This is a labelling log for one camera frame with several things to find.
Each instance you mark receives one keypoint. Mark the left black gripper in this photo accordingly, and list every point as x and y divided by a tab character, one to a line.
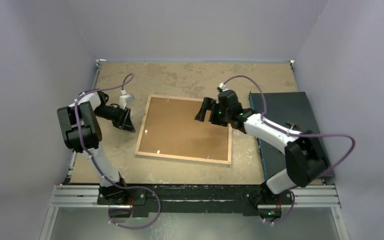
124	121

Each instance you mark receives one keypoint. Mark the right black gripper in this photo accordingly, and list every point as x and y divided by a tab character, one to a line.
209	105

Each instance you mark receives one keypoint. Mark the wooden picture frame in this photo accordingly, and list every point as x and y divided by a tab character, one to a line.
142	132

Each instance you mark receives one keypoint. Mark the brown backing board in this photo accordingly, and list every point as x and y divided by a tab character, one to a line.
182	129

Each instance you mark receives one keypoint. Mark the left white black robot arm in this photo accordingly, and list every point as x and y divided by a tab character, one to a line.
81	132

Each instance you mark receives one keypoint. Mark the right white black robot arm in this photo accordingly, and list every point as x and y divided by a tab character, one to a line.
305	158

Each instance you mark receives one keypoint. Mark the dark blue book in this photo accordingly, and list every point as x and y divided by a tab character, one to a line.
284	107

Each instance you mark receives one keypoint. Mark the small hammer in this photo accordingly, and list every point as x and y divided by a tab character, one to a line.
293	126

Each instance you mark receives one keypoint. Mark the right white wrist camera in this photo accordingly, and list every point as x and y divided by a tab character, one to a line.
222	87

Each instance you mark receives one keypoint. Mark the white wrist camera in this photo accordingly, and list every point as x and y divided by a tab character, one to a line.
125	98
222	87

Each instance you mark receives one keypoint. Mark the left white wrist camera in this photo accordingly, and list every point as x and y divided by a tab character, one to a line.
125	98

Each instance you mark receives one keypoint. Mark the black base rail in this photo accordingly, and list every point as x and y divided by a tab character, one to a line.
143	199

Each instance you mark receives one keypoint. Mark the aluminium frame rails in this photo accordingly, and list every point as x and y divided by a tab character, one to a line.
315	211

